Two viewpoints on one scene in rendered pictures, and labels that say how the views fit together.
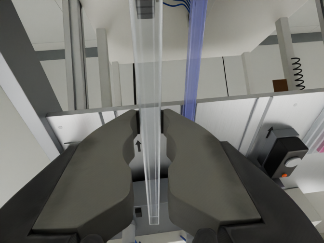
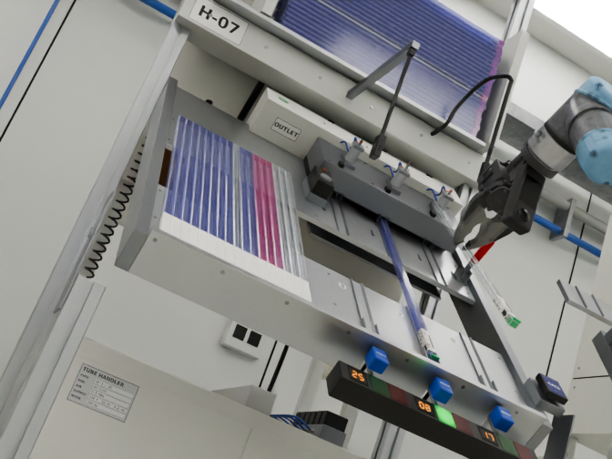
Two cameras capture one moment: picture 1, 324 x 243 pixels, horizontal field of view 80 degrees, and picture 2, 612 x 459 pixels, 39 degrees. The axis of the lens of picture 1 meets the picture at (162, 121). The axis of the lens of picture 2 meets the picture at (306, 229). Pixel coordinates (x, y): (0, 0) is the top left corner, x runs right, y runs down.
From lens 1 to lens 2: 1.46 m
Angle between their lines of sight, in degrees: 34
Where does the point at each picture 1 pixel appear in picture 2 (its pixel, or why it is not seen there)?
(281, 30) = not seen: hidden behind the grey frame
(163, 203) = (414, 209)
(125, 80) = not seen: outside the picture
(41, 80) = (470, 323)
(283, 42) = not seen: hidden behind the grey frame
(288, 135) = (318, 197)
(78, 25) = (385, 441)
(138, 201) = (430, 221)
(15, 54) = (484, 327)
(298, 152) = (326, 182)
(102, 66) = (352, 412)
